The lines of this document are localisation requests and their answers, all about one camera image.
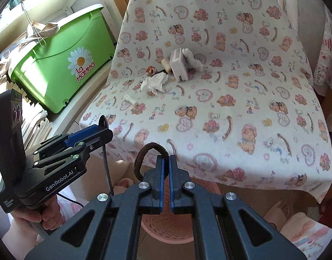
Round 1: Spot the brown hair tie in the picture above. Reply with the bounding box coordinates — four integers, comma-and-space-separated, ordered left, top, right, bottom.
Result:
133, 142, 170, 183

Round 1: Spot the rolled white paper piece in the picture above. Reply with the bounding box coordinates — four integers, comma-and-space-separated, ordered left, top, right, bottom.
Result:
123, 94, 139, 106

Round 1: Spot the white twisted tissue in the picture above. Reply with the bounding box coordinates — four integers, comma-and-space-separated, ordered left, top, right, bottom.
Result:
182, 48, 204, 72

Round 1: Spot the orange red ribbon scrap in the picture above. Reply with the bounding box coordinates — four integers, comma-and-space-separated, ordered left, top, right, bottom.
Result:
146, 66, 158, 77

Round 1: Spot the beige cloth bag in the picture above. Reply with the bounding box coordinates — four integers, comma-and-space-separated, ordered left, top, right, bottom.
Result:
12, 21, 60, 47

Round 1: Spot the teddy bear print cover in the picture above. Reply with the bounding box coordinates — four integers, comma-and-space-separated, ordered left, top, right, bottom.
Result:
80, 0, 332, 202

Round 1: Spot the beige thread spool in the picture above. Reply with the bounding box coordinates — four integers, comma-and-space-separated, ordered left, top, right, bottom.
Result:
161, 58, 172, 73

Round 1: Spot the green plastic storage box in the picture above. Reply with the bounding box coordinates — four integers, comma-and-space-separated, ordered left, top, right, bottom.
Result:
8, 4, 115, 113

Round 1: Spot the black cable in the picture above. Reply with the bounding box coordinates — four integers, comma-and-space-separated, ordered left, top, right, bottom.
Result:
56, 114, 116, 209

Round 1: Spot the black coffee sachet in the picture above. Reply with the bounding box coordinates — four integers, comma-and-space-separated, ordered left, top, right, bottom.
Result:
151, 70, 168, 81

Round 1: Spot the person's left hand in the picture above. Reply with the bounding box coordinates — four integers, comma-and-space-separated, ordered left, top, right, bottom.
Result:
11, 196, 64, 233

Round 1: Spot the pink checkered tissue pack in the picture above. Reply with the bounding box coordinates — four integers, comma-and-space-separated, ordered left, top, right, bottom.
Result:
169, 48, 188, 82

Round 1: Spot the pink mesh trash basket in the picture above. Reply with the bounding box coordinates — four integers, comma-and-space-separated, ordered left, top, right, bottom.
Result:
139, 177, 221, 245

